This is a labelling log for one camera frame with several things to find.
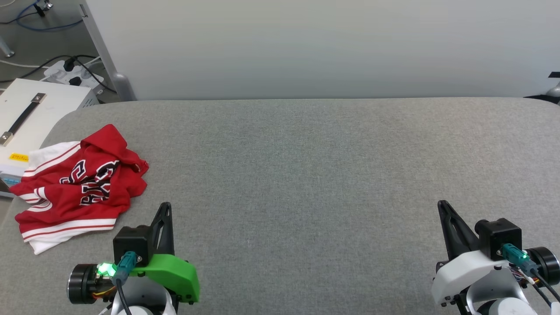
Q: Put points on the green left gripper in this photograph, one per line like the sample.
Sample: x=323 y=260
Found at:
x=170 y=273

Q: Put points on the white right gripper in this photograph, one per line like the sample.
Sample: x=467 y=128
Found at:
x=468 y=271

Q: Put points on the red white basketball jersey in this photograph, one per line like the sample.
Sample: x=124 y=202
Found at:
x=65 y=205

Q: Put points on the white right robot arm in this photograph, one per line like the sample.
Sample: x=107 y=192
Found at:
x=498 y=302

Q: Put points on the yellow warning label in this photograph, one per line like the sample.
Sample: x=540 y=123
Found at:
x=18 y=157

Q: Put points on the white equipment box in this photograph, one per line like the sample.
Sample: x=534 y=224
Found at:
x=52 y=105

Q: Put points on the grey metal foot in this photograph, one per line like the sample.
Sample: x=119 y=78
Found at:
x=554 y=90

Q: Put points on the black power plug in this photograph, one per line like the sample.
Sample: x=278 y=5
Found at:
x=75 y=81
x=68 y=64

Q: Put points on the black strip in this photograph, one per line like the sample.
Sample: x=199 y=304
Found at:
x=554 y=75

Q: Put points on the white power strip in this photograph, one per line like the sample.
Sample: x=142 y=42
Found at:
x=59 y=75

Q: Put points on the white partition panel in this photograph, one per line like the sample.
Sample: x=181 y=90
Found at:
x=306 y=43

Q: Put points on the grey metal leg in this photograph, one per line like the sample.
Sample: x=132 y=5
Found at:
x=6 y=50

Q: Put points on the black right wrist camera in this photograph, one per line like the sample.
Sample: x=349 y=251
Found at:
x=498 y=234

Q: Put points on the grey partition post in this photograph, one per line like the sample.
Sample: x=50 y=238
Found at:
x=118 y=83

